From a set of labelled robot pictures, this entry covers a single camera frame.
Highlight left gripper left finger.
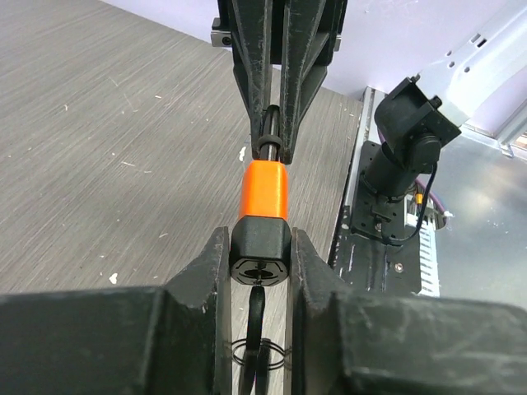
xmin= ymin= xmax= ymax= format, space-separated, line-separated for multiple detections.
xmin=1 ymin=227 xmax=231 ymax=394

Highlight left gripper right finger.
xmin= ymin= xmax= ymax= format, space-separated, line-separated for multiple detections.
xmin=290 ymin=229 xmax=526 ymax=394

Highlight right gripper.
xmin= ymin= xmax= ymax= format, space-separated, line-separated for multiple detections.
xmin=211 ymin=0 xmax=344 ymax=165

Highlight black keys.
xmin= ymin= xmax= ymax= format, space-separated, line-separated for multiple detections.
xmin=232 ymin=286 xmax=285 ymax=395

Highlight black orange key bunch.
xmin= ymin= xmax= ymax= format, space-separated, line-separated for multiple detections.
xmin=229 ymin=105 xmax=291 ymax=286

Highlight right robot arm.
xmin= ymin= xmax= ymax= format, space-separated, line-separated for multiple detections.
xmin=211 ymin=1 xmax=526 ymax=200

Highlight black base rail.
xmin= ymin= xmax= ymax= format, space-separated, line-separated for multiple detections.
xmin=327 ymin=86 xmax=445 ymax=297

